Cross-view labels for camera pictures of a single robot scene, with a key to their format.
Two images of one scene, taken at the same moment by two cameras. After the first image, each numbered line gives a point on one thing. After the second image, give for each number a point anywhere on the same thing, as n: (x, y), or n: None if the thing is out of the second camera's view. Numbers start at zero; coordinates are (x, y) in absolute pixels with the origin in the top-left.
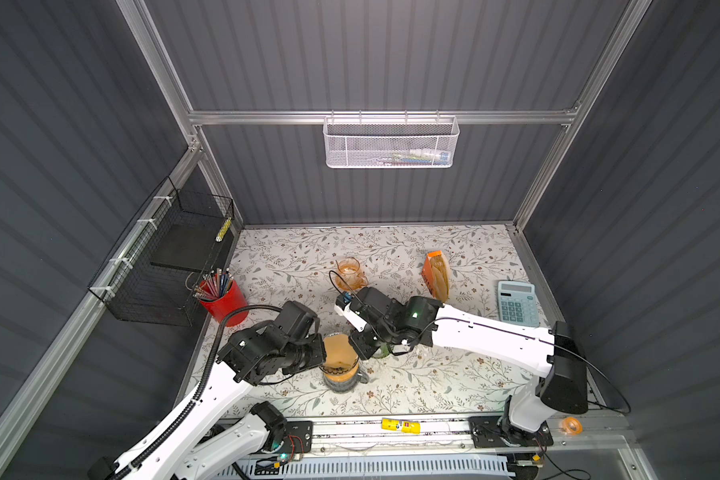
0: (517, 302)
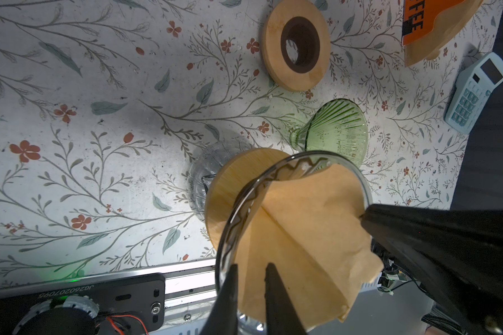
0: (471, 89)
